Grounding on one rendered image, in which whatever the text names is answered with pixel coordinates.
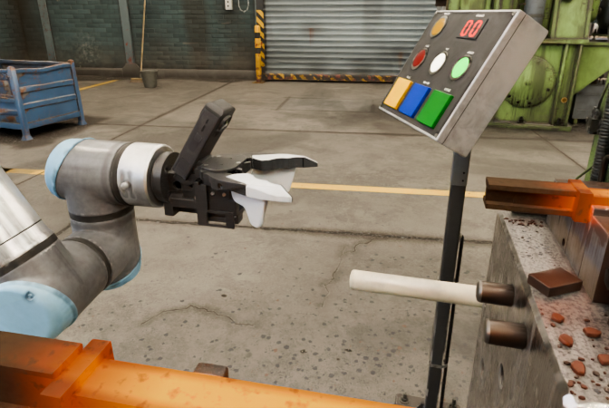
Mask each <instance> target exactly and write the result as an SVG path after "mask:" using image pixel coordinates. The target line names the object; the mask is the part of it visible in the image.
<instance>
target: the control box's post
mask: <svg viewBox="0 0 609 408"><path fill-rule="evenodd" d="M470 155H471V151H470V152H469V154H468V156H467V157H466V158H464V157H462V156H460V155H458V153H456V152H454V151H453V159H452V167H451V174H450V187H449V202H448V209H447V217H446V225H445V233H444V240H443V249H442V256H441V264H440V281H444V282H451V283H454V276H455V268H456V262H457V255H458V247H459V234H460V228H461V221H462V213H463V207H464V199H465V192H466V186H467V183H468V175H469V163H470ZM449 317H450V303H443V302H436V310H435V317H434V326H433V333H432V341H431V349H430V363H431V364H438V365H443V359H444V352H445V344H446V338H447V331H448V324H449ZM441 373H442V369H440V368H436V367H429V371H428V379H427V386H426V394H425V407H424V408H437V407H438V400H439V392H440V380H441Z"/></svg>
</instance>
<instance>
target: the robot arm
mask: <svg viewBox="0 0 609 408"><path fill-rule="evenodd" d="M235 110H236V109H235V107H233V106H232V105H231V104H229V103H228V102H226V101H225V100H223V99H222V98H221V99H218V100H215V101H213V102H208V103H207V104H206V105H205V106H204V108H203V109H202V111H201V112H200V115H199V116H198V120H197V122H196V124H195V126H194V128H193V130H192V132H191V133H190V135H189V136H188V139H187V141H186V143H185V144H184V146H183V148H182V150H181V152H180V153H178V152H174V150H173V149H172V148H171V147H170V146H168V145H166V144H158V143H147V142H127V141H105V140H95V139H94V138H84V139H69V140H66V141H63V142H61V143H60V144H58V145H57V146H56V147H55V148H54V149H53V151H52V152H51V154H50V156H49V158H48V160H47V162H46V165H45V172H44V176H45V182H46V185H47V188H48V189H49V190H50V191H51V193H52V194H53V195H54V196H56V197H57V198H58V199H66V202H67V208H68V211H69V217H70V221H71V227H72V234H71V235H70V236H68V237H67V238H65V239H63V240H60V239H58V237H57V236H56V235H55V233H54V232H53V231H52V230H51V229H49V228H47V226H46V225H45V224H44V222H43V221H42V220H41V218H40V217H39V216H38V214H37V213H36V212H35V211H34V209H33V208H32V206H31V205H30V204H29V202H28V201H27V200H26V198H25V197H24V196H23V194H22V193H21V192H20V190H19V189H18V188H17V187H16V186H15V185H14V183H13V182H12V181H11V179H10V178H9V177H8V175H7V174H6V173H5V171H4V170H3V169H2V167H1V166H0V331H6V332H12V333H17V334H24V335H35V336H40V337H47V338H52V339H54V338H55V337H56V336H58V335H59V334H60V333H61V332H62V331H63V330H64V329H65V328H67V327H69V326H70V325H72V324H73V323H74V322H75V321H76V319H77V316H78V315H79V314H80V313H81V312H82V311H83V310H84V309H85V308H86V307H87V306H88V305H89V304H90V303H91V302H92V301H93V300H94V299H95V297H96V296H98V295H99V294H100V293H101V291H103V290H111V289H114V288H117V287H121V286H123V285H125V284H126V283H128V282H129V281H132V279H133V278H135V277H136V276H137V275H138V273H139V272H140V267H141V247H140V242H139V236H138V229H137V222H136V216H135V209H134V206H142V207H149V208H158V209H160V208H163V207H164V210H165V215H167V216H175V215H176V214H177V213H179V212H180V211H182V212H189V213H197V214H198V225H201V226H210V227H217V228H232V229H235V224H239V222H240V221H241V220H242V219H243V212H244V211H245V210H246V213H247V215H248V218H249V221H250V223H251V225H252V226H254V227H256V228H260V227H262V225H263V222H264V218H265V214H266V207H267V203H268V201H276V202H292V201H293V197H292V196H291V195H290V194H289V193H288V191H289V190H290V188H291V185H292V181H293V178H294V175H295V169H296V168H310V167H318V163H317V161H315V160H311V159H309V158H307V157H305V156H299V155H292V154H278V153H263V152H252V153H241V154H235V153H232V154H229V153H223V154H218V155H216V156H213V155H212V154H210V153H211V152H212V150H213V149H214V147H215V145H216V143H217V142H218V139H219V137H220V136H221V134H222V132H223V131H224V130H225V129H226V127H227V126H228V125H229V123H230V121H231V119H232V115H233V113H234V111H235ZM251 169H252V172H251V174H249V173H247V172H248V171H249V170H251ZM209 221H216V222H224V223H226V225H223V224H215V223H208V222H209Z"/></svg>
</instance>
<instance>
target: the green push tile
mask: <svg viewBox="0 0 609 408"><path fill-rule="evenodd" d="M453 98H454V96H453V95H451V94H448V93H445V92H441V91H438V90H434V91H433V93H432V94H431V96H430V98H429V99H428V101H427V102H426V104H425V105H424V107H423V109H422V110H421V112H420V114H419V116H418V117H417V119H416V120H417V121H419V122H420V123H422V124H424V125H426V126H428V127H430V128H432V129H434V128H435V126H436V125H437V123H438V121H439V120H440V118H441V116H442V115H443V113H444V112H445V111H446V109H447V108H448V106H449V105H450V102H451V101H452V99H453Z"/></svg>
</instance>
